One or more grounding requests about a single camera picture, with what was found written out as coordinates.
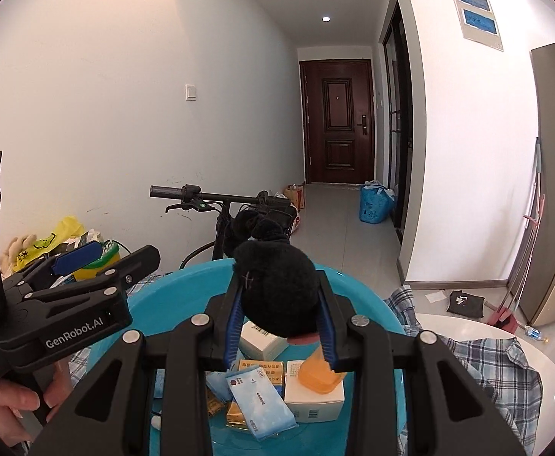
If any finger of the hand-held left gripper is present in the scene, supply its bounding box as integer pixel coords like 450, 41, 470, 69
4, 241, 102, 291
23, 245, 162, 302

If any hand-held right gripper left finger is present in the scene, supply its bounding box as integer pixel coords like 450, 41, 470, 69
28, 271, 245, 456

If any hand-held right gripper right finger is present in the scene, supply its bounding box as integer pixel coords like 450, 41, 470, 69
316, 270, 528, 456

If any orange soap box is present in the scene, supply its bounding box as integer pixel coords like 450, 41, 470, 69
299, 348, 347, 396

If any blue plastic basin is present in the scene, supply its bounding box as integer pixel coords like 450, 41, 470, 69
125, 259, 409, 456

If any black plush toy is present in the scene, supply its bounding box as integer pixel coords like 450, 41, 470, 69
223, 209, 321, 345

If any light blue wet wipes pack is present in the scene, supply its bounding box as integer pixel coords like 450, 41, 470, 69
225, 366, 300, 440

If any person's left hand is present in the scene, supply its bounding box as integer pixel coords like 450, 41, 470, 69
0, 358, 71, 445

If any white barcode box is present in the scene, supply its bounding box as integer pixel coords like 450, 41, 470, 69
238, 320, 289, 362

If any green yellow package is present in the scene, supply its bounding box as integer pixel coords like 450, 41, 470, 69
75, 242, 121, 281

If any yellow medicine box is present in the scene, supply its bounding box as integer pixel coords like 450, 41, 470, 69
236, 359, 285, 385

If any beige plush toy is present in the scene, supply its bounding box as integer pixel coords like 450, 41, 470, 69
2, 234, 38, 276

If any white square box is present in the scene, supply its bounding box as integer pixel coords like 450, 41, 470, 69
284, 360, 346, 422

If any black bicycle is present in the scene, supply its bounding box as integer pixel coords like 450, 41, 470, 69
149, 184, 302, 271

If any yellow foil packet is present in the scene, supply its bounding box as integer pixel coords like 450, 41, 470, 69
205, 380, 246, 431

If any blue woven bag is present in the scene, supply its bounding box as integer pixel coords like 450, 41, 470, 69
359, 180, 396, 224

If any brown paper bag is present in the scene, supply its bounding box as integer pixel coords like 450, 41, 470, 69
284, 183, 306, 212

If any black bag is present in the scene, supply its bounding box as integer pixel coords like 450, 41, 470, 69
449, 290, 486, 319

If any blue plaid cloth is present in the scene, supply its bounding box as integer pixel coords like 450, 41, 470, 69
54, 271, 544, 456

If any brown entrance door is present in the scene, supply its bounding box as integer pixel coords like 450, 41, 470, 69
299, 59, 376, 186

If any red broom with dustpan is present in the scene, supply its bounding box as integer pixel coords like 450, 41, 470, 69
487, 138, 547, 331

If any black framed glass door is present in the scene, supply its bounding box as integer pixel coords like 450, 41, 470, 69
379, 0, 414, 243

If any blue wall picture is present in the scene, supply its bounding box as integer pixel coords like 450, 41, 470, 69
445, 0, 505, 52

